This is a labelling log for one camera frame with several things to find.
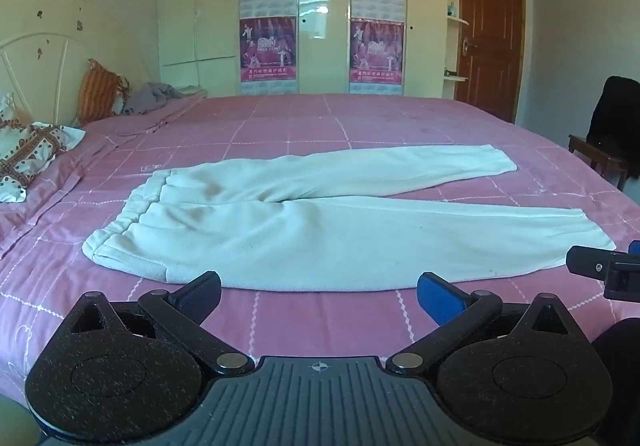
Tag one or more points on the orange striped pillow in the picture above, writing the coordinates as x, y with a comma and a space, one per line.
97, 91

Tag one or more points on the white patterned pillow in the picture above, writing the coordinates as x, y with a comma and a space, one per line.
30, 146

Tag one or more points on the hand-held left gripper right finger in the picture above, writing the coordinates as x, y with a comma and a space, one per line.
440, 300

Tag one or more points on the cream headboard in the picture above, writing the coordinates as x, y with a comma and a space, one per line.
40, 51

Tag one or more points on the grey cloth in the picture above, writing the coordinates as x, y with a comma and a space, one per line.
150, 96

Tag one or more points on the brown wooden door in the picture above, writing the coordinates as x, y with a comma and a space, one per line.
492, 26

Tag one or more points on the pink pillow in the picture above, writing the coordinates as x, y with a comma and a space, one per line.
150, 118
55, 196

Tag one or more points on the wooden chair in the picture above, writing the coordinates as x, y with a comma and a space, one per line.
595, 153

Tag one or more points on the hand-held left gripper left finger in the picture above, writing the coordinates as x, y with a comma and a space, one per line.
200, 292

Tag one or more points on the white pants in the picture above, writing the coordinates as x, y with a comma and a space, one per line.
325, 236

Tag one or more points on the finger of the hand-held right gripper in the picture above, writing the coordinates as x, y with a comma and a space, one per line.
592, 263

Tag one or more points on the bed with pink checked sheet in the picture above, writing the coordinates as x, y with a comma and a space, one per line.
350, 121

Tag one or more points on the cream wardrobe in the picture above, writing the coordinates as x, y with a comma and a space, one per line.
215, 1

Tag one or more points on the cream corner shelf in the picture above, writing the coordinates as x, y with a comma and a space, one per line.
456, 21

